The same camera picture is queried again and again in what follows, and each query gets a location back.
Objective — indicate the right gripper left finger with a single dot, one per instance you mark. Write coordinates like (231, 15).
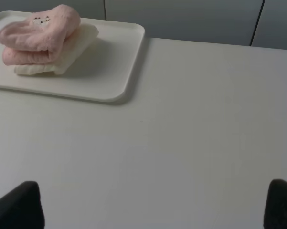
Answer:
(21, 208)

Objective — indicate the white rectangular plastic tray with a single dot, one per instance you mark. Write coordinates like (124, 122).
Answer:
(101, 74)

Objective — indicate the pink towel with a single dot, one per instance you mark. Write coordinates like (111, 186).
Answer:
(39, 38)

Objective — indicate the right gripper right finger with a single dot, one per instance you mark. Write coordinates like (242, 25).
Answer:
(275, 215)

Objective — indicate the cream white towel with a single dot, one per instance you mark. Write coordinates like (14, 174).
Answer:
(73, 48)

